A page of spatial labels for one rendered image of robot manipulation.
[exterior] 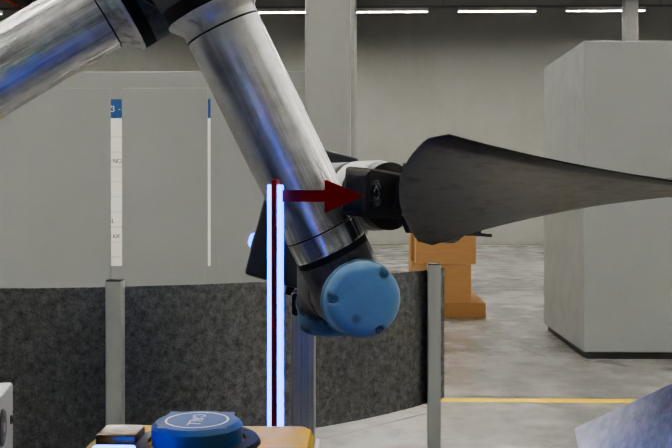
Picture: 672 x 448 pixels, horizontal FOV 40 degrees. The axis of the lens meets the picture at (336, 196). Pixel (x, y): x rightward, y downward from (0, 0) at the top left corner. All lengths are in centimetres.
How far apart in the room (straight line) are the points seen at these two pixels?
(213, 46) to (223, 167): 579
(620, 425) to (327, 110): 428
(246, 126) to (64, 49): 23
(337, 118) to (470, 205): 421
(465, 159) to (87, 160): 634
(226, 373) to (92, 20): 153
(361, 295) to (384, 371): 180
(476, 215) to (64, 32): 49
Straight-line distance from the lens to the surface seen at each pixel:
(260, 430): 44
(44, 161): 698
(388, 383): 269
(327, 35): 496
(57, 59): 102
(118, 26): 102
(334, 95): 491
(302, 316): 104
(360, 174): 84
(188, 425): 41
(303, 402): 121
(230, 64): 88
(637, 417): 70
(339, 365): 256
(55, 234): 696
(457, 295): 877
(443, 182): 65
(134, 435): 42
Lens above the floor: 118
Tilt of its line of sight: level
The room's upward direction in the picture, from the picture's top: straight up
